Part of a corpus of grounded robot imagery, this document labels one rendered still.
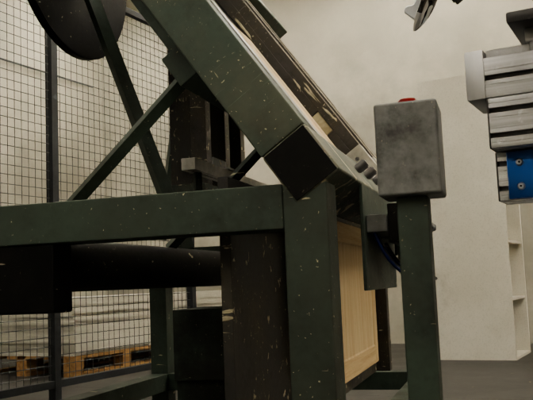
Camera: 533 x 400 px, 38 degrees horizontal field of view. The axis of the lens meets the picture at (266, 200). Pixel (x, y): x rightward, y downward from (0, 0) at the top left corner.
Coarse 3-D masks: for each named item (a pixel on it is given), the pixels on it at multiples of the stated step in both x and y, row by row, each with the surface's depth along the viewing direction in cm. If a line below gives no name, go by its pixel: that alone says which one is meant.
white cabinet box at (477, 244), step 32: (448, 96) 577; (448, 128) 575; (480, 128) 564; (448, 160) 573; (480, 160) 562; (448, 192) 571; (480, 192) 561; (448, 224) 569; (480, 224) 559; (512, 224) 605; (448, 256) 568; (480, 256) 557; (512, 256) 603; (448, 288) 566; (480, 288) 556; (512, 288) 601; (448, 320) 564; (480, 320) 554; (512, 320) 544; (448, 352) 562; (480, 352) 552; (512, 352) 542
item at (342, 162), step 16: (304, 128) 154; (288, 144) 155; (304, 144) 154; (320, 144) 154; (272, 160) 156; (288, 160) 155; (304, 160) 154; (320, 160) 153; (336, 160) 158; (352, 160) 201; (288, 176) 155; (304, 176) 154; (320, 176) 153; (336, 176) 156; (352, 176) 166; (304, 192) 153; (336, 192) 168; (352, 192) 178; (336, 208) 181; (352, 208) 193
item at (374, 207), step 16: (368, 192) 184; (368, 208) 182; (384, 208) 207; (368, 224) 178; (384, 224) 177; (432, 224) 195; (368, 240) 179; (384, 240) 203; (368, 256) 177; (384, 256) 201; (368, 272) 176; (384, 272) 199; (400, 272) 215; (368, 288) 174; (384, 288) 198
